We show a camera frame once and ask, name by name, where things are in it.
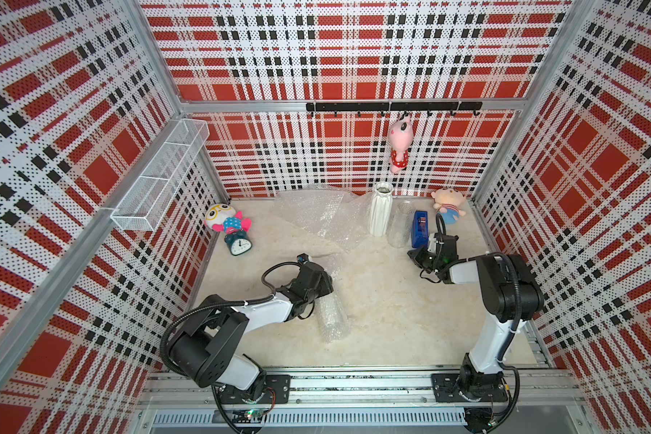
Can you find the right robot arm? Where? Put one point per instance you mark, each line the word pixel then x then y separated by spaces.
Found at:
pixel 510 297

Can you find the teal alarm clock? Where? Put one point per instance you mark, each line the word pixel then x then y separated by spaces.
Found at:
pixel 238 242

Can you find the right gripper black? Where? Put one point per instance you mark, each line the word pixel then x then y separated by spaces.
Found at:
pixel 415 256

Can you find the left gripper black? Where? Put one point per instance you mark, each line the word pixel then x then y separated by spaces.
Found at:
pixel 325 282

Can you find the black hook rail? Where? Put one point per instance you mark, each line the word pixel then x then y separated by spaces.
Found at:
pixel 406 107

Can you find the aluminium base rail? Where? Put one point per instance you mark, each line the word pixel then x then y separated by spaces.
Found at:
pixel 399 399

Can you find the white pink owl plush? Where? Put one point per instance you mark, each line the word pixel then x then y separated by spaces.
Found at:
pixel 226 219

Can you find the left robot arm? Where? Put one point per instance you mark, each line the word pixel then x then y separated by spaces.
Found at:
pixel 202 343

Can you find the tall white ribbed vase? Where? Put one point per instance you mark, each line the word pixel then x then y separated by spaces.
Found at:
pixel 380 209

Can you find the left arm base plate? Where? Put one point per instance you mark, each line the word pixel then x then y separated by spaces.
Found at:
pixel 268 389

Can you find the white wire mesh shelf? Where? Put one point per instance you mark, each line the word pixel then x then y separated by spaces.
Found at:
pixel 145 204

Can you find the blue tape dispenser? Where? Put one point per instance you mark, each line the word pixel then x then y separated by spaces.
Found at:
pixel 419 232

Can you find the pink hanging plush toy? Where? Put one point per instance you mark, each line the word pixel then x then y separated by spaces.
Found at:
pixel 400 137

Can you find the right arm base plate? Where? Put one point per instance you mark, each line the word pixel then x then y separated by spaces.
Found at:
pixel 469 388

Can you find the plush doll blue pants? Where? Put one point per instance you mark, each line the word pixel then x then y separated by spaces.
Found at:
pixel 448 204

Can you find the bubble wrap pile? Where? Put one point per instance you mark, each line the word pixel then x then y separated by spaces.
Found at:
pixel 333 214

